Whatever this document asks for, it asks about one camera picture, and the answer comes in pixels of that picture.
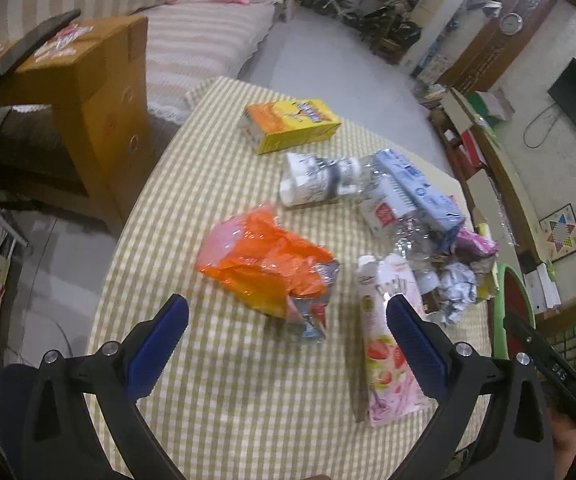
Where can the cream wooden television cabinet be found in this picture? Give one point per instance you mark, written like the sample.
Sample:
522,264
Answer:
507,185

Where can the dark stroller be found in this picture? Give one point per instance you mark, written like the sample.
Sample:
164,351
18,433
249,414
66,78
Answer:
387,27

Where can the red white snack packet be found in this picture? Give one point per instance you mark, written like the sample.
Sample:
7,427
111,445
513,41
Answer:
63,40

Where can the orange plastic bag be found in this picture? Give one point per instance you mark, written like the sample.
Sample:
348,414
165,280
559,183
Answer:
263,260

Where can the pink strawberry snack box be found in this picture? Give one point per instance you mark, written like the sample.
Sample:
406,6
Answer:
382,360

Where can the red folders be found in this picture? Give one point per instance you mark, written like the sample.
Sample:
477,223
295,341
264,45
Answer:
470,147

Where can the black tablet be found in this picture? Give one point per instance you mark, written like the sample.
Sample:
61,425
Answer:
28,47

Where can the crumpled silver foil wrapper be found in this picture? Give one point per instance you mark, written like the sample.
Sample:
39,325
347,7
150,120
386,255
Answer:
455,287

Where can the framed star checkers board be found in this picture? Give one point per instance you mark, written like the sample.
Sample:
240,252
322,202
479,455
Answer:
561,232

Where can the beige striped sofa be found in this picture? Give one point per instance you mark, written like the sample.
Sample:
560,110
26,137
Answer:
193,35

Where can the brown cardboard box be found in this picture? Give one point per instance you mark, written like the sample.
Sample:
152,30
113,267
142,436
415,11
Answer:
98,110

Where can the person's right hand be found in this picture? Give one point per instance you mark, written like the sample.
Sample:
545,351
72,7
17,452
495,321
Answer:
565,442

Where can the white carton red label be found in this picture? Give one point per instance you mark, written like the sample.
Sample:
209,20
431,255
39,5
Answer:
380,213

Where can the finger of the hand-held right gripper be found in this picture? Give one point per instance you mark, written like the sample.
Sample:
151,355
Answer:
547,360

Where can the small bicycle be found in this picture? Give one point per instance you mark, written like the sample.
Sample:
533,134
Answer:
330,2

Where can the red bin with green rim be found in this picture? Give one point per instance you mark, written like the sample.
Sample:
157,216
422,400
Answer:
515,302

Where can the blue toothpaste box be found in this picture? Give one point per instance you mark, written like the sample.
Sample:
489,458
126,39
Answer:
417,187

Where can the clear plastic bottle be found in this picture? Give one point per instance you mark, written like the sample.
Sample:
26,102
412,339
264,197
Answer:
410,242

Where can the purple crumpled wrapper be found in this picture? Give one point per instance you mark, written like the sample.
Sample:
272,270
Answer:
475,248

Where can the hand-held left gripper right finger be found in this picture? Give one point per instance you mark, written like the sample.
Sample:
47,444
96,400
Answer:
417,355

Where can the round wall clock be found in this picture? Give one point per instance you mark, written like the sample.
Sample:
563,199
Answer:
511,23

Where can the green white box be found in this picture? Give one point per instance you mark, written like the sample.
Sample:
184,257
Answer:
490,105

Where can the yellow orange snack box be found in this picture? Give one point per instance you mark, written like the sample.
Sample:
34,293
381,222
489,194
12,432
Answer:
288,121

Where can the yellow wrapper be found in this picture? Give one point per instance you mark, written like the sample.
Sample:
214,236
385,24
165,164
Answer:
487,282

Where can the white standing air conditioner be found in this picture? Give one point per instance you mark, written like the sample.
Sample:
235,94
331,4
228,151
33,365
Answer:
437,10

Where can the beige checkered tablecloth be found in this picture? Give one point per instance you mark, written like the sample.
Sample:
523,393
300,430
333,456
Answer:
218,220

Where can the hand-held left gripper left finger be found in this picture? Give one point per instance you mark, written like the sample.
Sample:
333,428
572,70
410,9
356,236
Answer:
160,350

